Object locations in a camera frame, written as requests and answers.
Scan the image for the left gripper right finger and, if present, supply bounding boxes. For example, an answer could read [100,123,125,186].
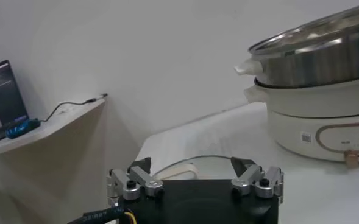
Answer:
[229,156,286,204]

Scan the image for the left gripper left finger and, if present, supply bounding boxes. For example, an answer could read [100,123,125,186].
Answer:
[105,156,165,208]

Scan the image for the round glass pot lid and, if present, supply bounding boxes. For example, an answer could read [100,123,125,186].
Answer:
[151,155,238,181]

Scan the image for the blue computer mouse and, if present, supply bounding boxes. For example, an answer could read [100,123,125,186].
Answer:
[5,118,41,140]

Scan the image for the stainless steel steamer basket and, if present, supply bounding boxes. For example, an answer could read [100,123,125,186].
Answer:
[233,1,359,89]

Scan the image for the cream electric cooker pot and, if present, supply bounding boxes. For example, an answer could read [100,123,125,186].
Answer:
[243,75,359,169]

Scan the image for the white side desk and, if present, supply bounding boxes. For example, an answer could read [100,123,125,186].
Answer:
[0,97,107,224]

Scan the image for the black laptop computer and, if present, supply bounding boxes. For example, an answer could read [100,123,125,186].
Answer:
[0,60,30,147]

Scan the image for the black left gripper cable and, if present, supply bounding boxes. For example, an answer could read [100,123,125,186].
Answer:
[66,206,137,224]

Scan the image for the black cable with adapter plug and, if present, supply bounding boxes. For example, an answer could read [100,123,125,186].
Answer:
[40,93,108,123]

